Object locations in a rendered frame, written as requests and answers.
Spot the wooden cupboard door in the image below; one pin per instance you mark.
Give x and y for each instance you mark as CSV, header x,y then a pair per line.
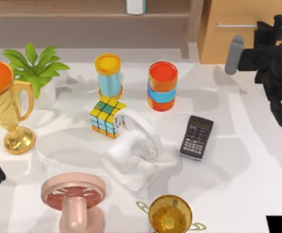
x,y
228,43

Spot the black calculator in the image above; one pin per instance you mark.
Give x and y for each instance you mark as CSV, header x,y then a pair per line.
x,y
196,138

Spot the orange and blue can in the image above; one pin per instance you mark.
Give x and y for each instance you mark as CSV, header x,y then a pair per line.
x,y
162,97

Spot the white and blue cup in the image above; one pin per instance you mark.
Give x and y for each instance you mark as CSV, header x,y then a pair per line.
x,y
136,6

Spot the light blue can yellow lid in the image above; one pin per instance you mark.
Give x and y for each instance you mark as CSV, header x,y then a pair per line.
x,y
108,80

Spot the white desk fan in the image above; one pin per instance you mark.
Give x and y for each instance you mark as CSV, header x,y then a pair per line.
x,y
131,150

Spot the coloured puzzle cube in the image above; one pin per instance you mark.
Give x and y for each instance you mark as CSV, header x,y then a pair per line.
x,y
104,116

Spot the wooden open shelf unit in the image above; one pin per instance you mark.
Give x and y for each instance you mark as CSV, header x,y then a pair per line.
x,y
82,29

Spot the small gold trophy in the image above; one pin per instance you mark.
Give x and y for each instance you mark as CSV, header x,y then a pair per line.
x,y
170,216

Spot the green plant in white pot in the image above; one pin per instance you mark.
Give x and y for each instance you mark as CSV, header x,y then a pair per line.
x,y
37,70

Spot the pink desk fan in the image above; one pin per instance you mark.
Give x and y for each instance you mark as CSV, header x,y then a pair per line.
x,y
72,213

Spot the large gold trophy orange inside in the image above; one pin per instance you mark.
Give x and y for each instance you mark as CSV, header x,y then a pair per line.
x,y
2,106

